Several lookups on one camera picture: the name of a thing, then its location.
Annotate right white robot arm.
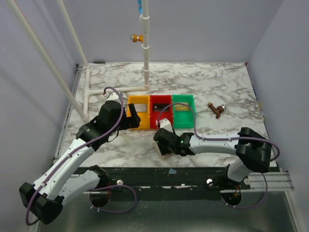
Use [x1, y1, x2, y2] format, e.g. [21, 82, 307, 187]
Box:
[154, 127, 272, 189]

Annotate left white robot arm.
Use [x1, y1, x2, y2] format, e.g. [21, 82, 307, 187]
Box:
[19, 100, 140, 226]

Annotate silver card in yellow bin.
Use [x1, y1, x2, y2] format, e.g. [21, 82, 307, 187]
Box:
[134, 103, 148, 113]

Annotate black card in red bin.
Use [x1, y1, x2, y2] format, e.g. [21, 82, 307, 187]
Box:
[153, 103, 169, 112]

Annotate gold card in green bin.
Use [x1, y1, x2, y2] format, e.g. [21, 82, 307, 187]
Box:
[174, 102, 189, 111]

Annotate yellow plastic bin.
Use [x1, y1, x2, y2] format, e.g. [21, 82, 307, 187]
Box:
[127, 95, 150, 130]

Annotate red plastic bin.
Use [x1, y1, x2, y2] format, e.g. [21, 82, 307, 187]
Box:
[149, 95, 173, 129]

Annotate green plastic bin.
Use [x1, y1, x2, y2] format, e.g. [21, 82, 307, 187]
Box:
[172, 95, 196, 129]

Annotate brown brass faucet valve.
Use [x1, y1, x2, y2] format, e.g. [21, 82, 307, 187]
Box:
[208, 102, 226, 119]

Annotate orange nozzle on pipe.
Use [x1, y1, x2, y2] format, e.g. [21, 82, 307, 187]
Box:
[130, 34, 143, 43]

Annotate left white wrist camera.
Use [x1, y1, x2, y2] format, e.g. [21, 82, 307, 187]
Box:
[106, 92, 123, 104]

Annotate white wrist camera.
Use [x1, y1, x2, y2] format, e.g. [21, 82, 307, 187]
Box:
[106, 92, 123, 104]
[156, 118, 173, 132]

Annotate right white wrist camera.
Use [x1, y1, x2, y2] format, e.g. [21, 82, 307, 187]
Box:
[156, 118, 173, 132]

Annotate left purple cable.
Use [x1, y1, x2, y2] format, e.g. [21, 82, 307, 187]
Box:
[25, 87, 138, 227]

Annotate purple cable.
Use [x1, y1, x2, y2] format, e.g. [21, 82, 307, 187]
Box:
[25, 87, 138, 227]
[158, 103, 281, 210]

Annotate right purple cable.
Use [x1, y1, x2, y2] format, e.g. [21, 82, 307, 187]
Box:
[158, 103, 281, 210]

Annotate white PVC pipe frame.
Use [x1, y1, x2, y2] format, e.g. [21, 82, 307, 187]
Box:
[6, 0, 150, 123]

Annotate black mounting rail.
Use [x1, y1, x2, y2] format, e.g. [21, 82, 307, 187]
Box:
[74, 167, 251, 205]

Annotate aluminium extrusion frame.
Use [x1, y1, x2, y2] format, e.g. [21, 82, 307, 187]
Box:
[248, 172, 294, 192]

